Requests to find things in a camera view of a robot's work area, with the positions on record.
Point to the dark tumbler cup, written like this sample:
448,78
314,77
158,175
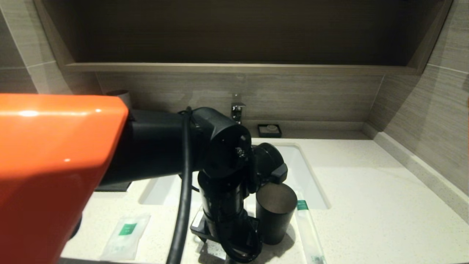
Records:
274,220

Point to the square shower cap packet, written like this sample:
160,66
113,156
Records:
126,238

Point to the black glossy drawer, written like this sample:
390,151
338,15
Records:
113,187

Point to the chrome faucet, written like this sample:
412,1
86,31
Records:
238,110

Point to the long green label packet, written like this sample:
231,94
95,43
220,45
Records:
309,234

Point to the round beige soap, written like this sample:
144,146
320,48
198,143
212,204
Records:
271,128

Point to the white sink basin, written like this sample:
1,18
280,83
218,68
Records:
307,179

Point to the wooden wall shelf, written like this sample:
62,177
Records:
234,68

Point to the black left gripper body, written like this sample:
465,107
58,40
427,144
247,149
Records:
234,234

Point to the grey cup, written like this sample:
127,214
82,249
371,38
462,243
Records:
119,93

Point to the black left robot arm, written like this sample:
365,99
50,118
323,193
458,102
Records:
55,165

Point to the black soap dish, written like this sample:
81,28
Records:
261,132

